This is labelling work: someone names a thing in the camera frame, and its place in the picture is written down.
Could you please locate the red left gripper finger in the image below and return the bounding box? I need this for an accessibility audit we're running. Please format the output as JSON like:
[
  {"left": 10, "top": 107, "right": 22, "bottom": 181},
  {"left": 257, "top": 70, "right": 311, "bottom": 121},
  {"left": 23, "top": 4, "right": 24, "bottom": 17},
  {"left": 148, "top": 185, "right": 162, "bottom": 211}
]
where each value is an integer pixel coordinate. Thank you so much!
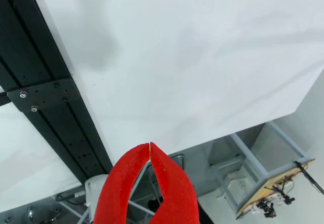
[{"left": 93, "top": 142, "right": 150, "bottom": 224}]

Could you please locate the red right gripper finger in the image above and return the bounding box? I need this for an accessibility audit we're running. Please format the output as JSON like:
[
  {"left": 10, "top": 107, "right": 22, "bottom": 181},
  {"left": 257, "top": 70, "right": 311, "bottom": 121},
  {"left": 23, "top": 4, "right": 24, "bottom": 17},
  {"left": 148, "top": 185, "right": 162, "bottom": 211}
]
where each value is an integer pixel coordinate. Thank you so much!
[{"left": 150, "top": 141, "right": 200, "bottom": 224}]

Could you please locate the black power strip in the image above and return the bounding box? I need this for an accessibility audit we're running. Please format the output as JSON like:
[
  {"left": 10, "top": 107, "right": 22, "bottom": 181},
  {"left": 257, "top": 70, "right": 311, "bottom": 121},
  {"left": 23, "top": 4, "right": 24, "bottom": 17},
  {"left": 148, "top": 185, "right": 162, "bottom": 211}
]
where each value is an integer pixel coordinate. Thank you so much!
[{"left": 55, "top": 190, "right": 86, "bottom": 202}]

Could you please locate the wooden board with electronics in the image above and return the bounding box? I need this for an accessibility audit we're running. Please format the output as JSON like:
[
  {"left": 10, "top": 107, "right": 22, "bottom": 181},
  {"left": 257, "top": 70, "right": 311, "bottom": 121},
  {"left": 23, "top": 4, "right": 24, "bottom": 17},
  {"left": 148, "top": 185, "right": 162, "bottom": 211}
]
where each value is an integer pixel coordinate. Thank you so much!
[{"left": 235, "top": 158, "right": 316, "bottom": 219}]

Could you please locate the black upright mast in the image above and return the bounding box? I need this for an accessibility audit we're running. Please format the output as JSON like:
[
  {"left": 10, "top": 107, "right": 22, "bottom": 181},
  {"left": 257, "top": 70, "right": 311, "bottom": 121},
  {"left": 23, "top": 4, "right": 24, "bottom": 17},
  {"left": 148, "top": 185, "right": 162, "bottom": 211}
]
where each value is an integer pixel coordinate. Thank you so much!
[{"left": 0, "top": 91, "right": 11, "bottom": 106}]

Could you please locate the grey steel frame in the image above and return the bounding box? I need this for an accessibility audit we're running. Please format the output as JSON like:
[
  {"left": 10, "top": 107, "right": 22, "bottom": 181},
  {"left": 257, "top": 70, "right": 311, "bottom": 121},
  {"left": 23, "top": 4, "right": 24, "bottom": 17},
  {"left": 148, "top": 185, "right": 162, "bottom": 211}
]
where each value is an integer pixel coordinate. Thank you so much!
[{"left": 207, "top": 121, "right": 316, "bottom": 213}]

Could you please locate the black bracket plate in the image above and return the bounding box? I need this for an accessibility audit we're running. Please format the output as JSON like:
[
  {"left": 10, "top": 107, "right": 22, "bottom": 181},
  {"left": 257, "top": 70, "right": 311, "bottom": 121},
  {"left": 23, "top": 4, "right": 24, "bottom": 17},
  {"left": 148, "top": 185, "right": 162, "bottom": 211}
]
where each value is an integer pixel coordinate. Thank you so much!
[{"left": 6, "top": 78, "right": 85, "bottom": 114}]

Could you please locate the black aluminium rail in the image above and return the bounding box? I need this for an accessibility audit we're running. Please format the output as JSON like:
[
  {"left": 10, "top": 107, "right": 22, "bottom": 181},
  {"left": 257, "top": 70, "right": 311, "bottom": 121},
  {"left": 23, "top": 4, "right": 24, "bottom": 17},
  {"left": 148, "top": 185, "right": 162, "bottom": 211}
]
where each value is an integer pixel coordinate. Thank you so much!
[{"left": 0, "top": 0, "right": 114, "bottom": 186}]

